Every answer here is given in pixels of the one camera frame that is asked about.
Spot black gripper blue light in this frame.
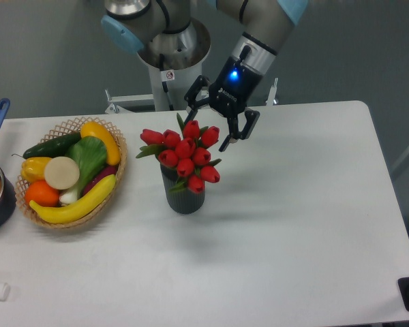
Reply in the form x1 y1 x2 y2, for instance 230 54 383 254
184 57 262 152

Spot red tulip bouquet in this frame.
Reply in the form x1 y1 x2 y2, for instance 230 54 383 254
136 114 221 194

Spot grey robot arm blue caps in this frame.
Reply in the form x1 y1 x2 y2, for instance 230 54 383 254
101 1 307 150

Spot dark grey ribbed vase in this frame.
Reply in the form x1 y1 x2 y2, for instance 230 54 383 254
160 164 205 214

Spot purple eggplant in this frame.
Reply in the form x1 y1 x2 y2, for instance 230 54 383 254
82 166 117 196

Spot yellow squash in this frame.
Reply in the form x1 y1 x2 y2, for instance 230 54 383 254
80 121 121 166

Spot green bok choy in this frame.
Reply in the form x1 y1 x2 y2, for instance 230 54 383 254
59 136 107 206

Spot green cucumber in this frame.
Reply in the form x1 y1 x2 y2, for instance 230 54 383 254
12 132 81 159

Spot beige round disc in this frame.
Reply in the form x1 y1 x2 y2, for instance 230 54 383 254
44 157 80 190

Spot yellow banana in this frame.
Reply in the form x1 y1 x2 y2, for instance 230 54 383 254
29 174 117 224

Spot yellow bell pepper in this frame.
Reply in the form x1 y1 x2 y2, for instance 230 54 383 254
20 157 52 183

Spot orange fruit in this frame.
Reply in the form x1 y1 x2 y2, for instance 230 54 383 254
25 181 59 207

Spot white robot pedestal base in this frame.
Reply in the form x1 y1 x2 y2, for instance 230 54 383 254
104 58 279 115

